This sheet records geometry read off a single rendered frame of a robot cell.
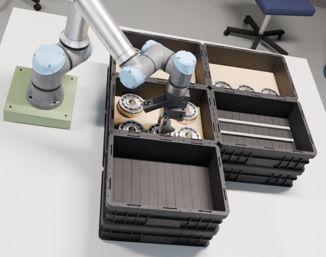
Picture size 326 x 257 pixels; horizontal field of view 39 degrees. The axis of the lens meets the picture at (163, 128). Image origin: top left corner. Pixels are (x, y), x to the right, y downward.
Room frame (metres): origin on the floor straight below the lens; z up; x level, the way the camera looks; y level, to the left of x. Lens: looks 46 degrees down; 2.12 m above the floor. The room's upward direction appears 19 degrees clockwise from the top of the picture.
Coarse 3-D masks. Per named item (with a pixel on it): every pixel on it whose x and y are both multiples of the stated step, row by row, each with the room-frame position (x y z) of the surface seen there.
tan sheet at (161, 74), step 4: (116, 64) 1.53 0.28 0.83; (116, 68) 1.50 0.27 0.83; (120, 68) 1.51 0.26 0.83; (156, 72) 1.56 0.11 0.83; (160, 72) 1.57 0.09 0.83; (164, 72) 1.58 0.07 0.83; (152, 76) 1.53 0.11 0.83; (156, 76) 1.54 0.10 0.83; (160, 76) 1.55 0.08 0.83; (164, 76) 1.55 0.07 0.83; (168, 76) 1.56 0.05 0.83; (192, 76) 1.62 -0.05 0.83; (192, 80) 1.59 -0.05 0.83
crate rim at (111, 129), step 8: (112, 80) 1.31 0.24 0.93; (152, 80) 1.39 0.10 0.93; (112, 88) 1.27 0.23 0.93; (192, 88) 1.43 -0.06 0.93; (200, 88) 1.44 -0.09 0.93; (112, 96) 1.23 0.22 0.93; (208, 96) 1.41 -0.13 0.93; (112, 104) 1.19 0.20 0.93; (208, 104) 1.37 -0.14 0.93; (112, 112) 1.15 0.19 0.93; (112, 120) 1.11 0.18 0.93; (112, 128) 1.08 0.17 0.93; (152, 136) 1.10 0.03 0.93; (160, 136) 1.12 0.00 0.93; (168, 136) 1.13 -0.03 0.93; (176, 136) 1.14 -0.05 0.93; (216, 136) 1.21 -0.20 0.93
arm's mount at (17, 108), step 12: (24, 72) 1.37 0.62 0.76; (12, 84) 1.28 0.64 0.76; (24, 84) 1.30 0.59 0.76; (72, 84) 1.40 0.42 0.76; (12, 96) 1.22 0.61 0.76; (24, 96) 1.24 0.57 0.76; (72, 96) 1.33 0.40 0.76; (12, 108) 1.16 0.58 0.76; (24, 108) 1.19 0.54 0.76; (36, 108) 1.21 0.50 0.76; (60, 108) 1.25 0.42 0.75; (72, 108) 1.27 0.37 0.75; (12, 120) 1.15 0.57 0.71; (24, 120) 1.16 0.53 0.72; (36, 120) 1.17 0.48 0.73; (48, 120) 1.18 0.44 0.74; (60, 120) 1.19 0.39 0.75
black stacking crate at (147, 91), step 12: (120, 84) 1.35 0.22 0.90; (144, 84) 1.37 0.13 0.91; (156, 84) 1.38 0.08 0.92; (108, 96) 1.33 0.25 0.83; (120, 96) 1.35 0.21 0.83; (144, 96) 1.38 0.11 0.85; (192, 96) 1.43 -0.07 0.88; (204, 96) 1.44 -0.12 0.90; (108, 108) 1.27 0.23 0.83; (204, 108) 1.39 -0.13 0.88; (108, 120) 1.20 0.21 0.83; (204, 120) 1.34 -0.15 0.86; (108, 132) 1.13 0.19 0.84; (204, 132) 1.29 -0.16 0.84
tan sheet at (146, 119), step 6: (198, 108) 1.43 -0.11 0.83; (120, 114) 1.25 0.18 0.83; (144, 114) 1.29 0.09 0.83; (150, 114) 1.31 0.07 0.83; (156, 114) 1.32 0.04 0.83; (198, 114) 1.40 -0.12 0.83; (114, 120) 1.21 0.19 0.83; (120, 120) 1.22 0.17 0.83; (138, 120) 1.25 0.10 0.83; (144, 120) 1.26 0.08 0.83; (150, 120) 1.27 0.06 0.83; (156, 120) 1.28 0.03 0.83; (174, 120) 1.32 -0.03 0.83; (198, 120) 1.36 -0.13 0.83; (114, 126) 1.18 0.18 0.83; (144, 126) 1.23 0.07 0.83; (174, 126) 1.28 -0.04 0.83; (180, 126) 1.29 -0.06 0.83; (192, 126) 1.32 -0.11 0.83; (198, 126) 1.33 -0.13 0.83; (174, 132) 1.25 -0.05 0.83
